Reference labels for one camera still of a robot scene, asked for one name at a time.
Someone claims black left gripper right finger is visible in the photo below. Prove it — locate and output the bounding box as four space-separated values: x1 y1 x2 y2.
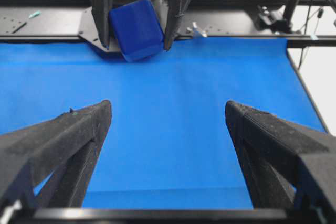
225 101 335 211

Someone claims black aluminium table frame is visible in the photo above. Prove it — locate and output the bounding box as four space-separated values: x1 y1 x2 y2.
1 0 335 49

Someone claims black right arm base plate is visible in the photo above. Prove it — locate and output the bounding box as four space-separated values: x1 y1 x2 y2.
79 0 191 62

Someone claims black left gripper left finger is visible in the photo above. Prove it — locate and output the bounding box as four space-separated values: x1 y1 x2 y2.
1 100 112 209

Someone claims blue table cloth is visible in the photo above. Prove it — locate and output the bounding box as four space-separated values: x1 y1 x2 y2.
1 38 324 209

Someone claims blue block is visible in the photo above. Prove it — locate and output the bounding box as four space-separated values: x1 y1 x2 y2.
109 0 164 62

